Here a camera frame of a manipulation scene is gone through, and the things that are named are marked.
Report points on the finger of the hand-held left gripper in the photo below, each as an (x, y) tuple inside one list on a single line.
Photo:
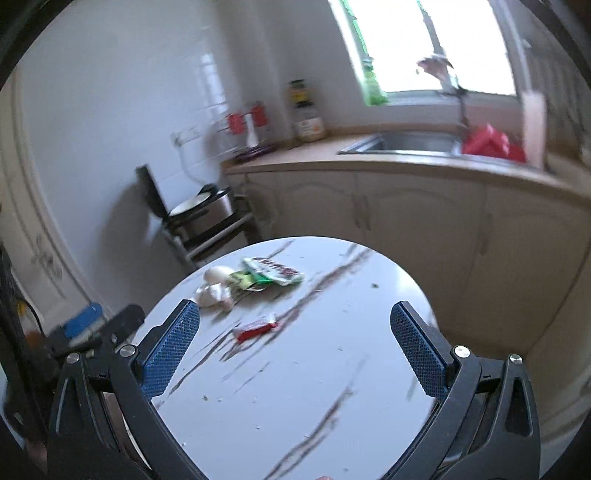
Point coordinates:
[(83, 319), (122, 319)]

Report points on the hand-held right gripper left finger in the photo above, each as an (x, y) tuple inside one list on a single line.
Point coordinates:
[(171, 350)]

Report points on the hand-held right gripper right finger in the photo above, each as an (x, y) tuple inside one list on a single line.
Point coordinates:
[(420, 350)]

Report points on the white bag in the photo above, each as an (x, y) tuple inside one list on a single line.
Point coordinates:
[(210, 295)]

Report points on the red snack wrapper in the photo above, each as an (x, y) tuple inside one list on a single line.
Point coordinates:
[(254, 330)]

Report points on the round white eggshell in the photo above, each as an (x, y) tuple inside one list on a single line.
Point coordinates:
[(218, 274)]

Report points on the small light green wrapper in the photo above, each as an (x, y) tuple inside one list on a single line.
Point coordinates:
[(244, 280)]

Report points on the green white snack wrapper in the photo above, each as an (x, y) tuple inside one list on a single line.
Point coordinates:
[(272, 270)]

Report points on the white door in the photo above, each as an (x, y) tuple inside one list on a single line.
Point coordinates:
[(41, 240)]

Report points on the grey metal rack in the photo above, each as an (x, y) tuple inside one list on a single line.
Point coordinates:
[(217, 236)]

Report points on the cream kitchen counter cabinet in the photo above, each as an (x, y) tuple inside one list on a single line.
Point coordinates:
[(415, 207)]

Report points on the steel sink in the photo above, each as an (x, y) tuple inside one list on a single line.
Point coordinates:
[(406, 141)]

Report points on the red plastic bag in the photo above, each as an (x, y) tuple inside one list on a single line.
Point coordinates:
[(489, 143)]

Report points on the red cup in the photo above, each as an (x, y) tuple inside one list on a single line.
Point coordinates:
[(260, 116), (236, 123)]

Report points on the glass jar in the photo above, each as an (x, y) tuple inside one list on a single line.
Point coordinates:
[(310, 127)]

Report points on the green bottle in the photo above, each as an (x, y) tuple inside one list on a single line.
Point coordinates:
[(373, 85)]

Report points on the yellow label can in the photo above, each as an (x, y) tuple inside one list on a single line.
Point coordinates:
[(298, 94)]

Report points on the pinkish cloth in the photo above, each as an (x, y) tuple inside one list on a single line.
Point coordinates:
[(434, 64)]

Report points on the window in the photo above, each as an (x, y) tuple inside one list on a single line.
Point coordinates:
[(401, 41)]

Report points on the white wall socket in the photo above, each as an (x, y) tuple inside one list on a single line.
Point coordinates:
[(184, 136)]

